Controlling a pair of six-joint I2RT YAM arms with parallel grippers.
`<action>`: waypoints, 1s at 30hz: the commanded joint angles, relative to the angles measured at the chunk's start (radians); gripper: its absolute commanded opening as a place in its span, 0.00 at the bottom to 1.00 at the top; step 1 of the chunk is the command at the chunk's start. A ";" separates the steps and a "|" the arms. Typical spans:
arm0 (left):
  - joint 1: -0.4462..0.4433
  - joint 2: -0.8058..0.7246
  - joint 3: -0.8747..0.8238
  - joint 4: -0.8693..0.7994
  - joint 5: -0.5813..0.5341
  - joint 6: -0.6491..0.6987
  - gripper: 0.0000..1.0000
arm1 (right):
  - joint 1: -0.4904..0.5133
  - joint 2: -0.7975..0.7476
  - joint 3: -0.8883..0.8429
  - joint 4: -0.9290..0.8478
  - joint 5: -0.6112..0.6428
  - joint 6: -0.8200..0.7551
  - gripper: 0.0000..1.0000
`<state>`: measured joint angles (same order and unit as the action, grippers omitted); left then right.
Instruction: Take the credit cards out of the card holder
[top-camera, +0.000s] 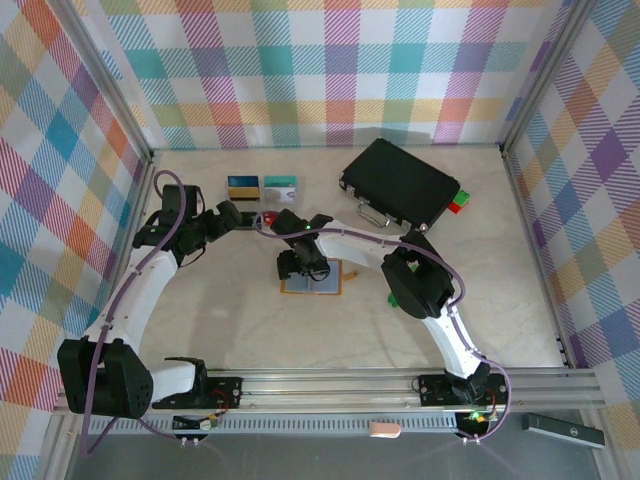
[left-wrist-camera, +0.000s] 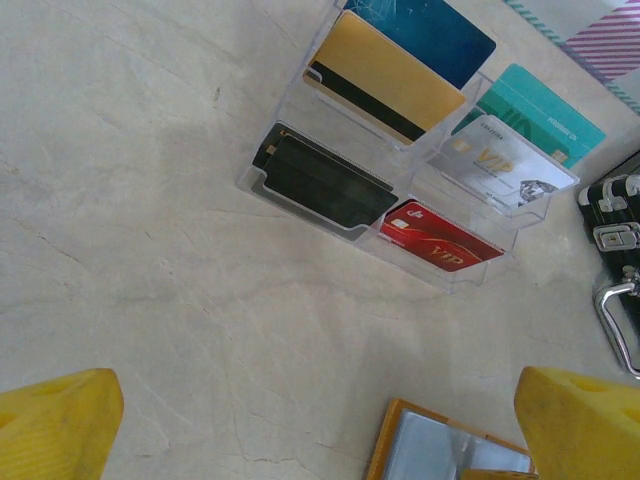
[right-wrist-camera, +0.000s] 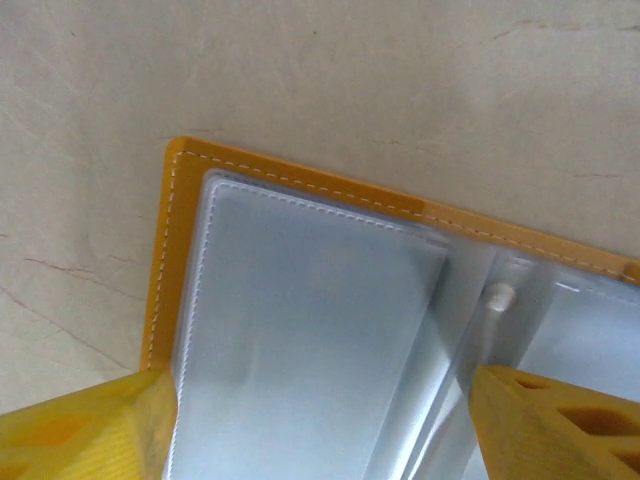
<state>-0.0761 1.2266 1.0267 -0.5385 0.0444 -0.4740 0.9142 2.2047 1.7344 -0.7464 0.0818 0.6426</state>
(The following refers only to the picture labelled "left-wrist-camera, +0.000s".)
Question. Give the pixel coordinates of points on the white VIP card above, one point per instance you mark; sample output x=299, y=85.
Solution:
x=500, y=160

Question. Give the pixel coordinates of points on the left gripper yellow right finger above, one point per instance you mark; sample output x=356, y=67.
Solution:
x=585, y=430

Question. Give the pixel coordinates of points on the black hard case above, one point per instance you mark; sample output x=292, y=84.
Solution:
x=620, y=260

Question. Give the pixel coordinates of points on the black card with chip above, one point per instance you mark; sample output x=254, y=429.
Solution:
x=261, y=157

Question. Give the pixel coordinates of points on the gold card with stripe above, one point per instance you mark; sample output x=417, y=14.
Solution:
x=390, y=75

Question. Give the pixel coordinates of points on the dark card with stripe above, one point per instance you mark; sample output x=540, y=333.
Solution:
x=325, y=190

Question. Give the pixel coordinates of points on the red VIP card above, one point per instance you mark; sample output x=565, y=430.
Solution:
x=440, y=245

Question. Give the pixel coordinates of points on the teal card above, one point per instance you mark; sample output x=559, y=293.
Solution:
x=540, y=105

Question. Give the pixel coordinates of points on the orange card holder wallet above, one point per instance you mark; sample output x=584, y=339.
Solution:
x=389, y=435

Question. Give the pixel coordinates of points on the blue card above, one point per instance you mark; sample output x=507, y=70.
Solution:
x=440, y=40

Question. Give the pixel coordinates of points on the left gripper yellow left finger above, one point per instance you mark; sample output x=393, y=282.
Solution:
x=50, y=430

